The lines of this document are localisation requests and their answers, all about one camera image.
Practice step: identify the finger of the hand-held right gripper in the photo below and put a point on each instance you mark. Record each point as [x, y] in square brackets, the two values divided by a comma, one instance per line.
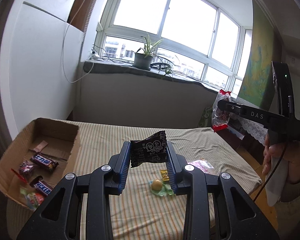
[230, 107]

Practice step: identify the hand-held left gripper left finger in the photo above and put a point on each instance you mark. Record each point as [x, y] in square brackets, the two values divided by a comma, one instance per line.
[122, 170]

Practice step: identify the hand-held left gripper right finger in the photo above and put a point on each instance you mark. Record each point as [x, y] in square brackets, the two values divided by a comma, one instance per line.
[173, 172]

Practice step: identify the small yellow candy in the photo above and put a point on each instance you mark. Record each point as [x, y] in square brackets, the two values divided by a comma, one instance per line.
[164, 175]

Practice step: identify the clear red-topped snack packet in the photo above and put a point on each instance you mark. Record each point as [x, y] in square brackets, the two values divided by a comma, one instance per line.
[220, 120]

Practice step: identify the yellow ball candy green wrapper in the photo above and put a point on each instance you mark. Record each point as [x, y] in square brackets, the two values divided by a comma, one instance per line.
[156, 185]

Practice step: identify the sliced bread packet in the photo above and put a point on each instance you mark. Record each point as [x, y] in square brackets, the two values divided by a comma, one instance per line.
[201, 166]

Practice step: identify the black snack packet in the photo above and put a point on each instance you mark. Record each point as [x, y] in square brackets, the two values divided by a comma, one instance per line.
[148, 150]

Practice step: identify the brown cardboard box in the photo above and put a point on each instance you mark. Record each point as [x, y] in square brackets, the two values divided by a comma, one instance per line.
[60, 135]

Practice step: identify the brown chocolate bar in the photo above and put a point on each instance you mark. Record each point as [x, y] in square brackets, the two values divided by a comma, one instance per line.
[42, 187]
[43, 162]

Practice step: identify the colourful green candy packet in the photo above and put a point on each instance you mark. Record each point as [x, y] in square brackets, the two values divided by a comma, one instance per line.
[32, 199]

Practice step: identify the dark red snack packet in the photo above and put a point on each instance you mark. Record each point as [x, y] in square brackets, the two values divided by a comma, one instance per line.
[27, 170]

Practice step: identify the person's right hand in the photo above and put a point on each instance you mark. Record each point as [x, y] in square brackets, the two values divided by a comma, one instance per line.
[277, 151]

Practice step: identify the green printed bag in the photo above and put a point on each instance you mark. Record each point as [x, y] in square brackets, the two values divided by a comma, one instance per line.
[205, 117]

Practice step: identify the white lace cloth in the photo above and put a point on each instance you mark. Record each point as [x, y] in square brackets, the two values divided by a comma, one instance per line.
[252, 130]

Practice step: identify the white tissue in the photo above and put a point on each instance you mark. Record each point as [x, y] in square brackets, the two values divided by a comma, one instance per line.
[277, 180]

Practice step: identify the white framed window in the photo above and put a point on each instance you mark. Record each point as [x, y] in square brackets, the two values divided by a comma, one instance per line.
[170, 35]

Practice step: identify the potted spider plant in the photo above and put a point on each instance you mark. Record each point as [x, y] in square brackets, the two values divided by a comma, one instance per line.
[142, 61]

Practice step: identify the white power strip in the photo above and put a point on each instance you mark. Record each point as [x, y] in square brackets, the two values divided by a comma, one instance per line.
[94, 55]

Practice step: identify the white cabinet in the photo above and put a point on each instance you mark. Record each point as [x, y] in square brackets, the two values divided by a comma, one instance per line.
[40, 55]

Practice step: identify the landscape wall poster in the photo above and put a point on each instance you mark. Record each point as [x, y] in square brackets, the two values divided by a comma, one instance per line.
[257, 67]

